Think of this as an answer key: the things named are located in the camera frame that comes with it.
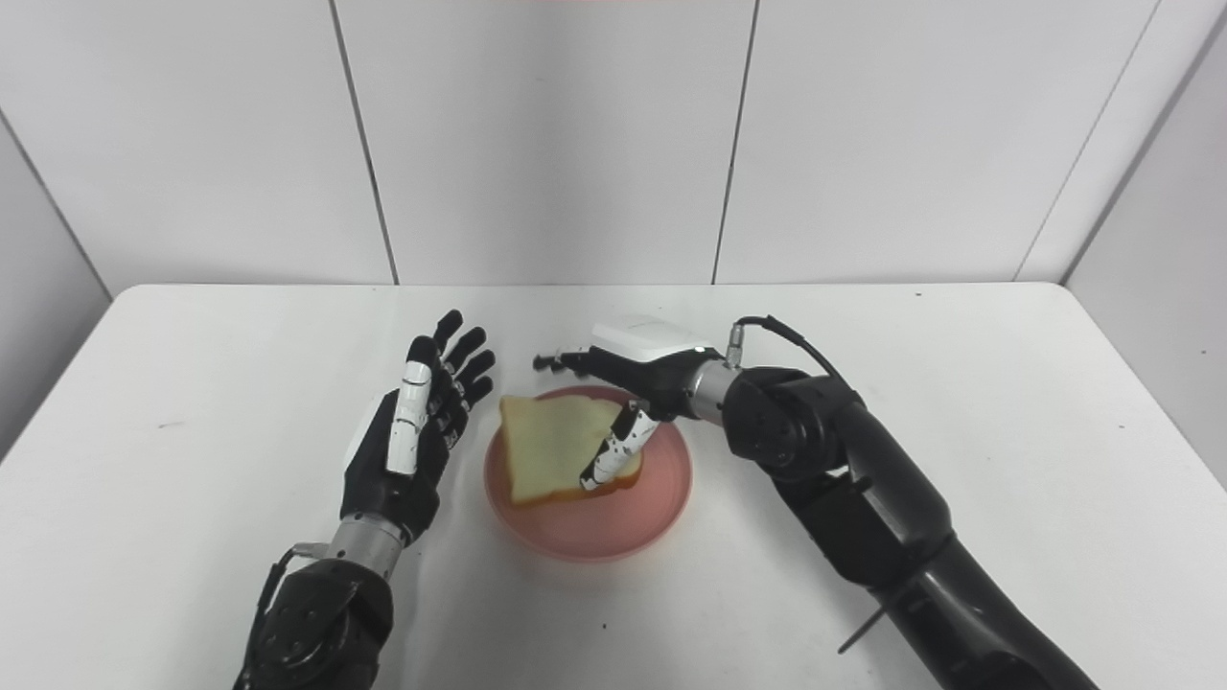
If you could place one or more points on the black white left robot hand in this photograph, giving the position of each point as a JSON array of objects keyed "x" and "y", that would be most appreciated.
[{"x": 383, "y": 489}]

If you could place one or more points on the pink round plate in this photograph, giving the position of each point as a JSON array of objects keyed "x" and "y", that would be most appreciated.
[{"x": 594, "y": 522}]

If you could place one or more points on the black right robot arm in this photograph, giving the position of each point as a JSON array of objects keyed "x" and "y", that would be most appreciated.
[{"x": 863, "y": 489}]

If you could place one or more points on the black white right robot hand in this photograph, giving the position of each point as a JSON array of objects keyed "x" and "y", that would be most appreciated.
[{"x": 661, "y": 379}]

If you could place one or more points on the slice of white bread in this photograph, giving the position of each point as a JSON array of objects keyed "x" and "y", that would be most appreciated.
[{"x": 551, "y": 446}]

